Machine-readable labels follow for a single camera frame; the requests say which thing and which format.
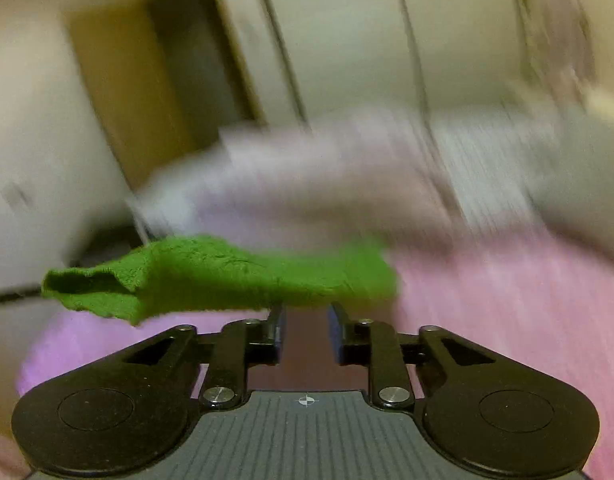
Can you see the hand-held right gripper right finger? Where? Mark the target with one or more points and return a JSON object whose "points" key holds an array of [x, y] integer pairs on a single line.
{"points": [[333, 335]]}

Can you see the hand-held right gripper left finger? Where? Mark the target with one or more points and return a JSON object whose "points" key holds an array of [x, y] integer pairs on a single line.
{"points": [[279, 332]]}

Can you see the green knitted sweater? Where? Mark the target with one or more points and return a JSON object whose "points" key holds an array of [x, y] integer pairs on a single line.
{"points": [[212, 270]]}

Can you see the lavender folded quilt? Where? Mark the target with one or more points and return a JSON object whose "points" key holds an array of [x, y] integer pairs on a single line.
{"points": [[312, 180]]}

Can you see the pink bed sheet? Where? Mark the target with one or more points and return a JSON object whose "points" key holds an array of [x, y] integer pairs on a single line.
{"points": [[487, 305]]}

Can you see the pale blue pillow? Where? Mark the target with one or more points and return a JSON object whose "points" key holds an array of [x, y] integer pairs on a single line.
{"points": [[159, 205]]}

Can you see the wooden door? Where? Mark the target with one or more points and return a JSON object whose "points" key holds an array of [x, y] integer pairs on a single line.
{"points": [[122, 85]]}

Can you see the white wardrobe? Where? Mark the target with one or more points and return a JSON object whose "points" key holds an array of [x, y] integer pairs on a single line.
{"points": [[347, 30]]}

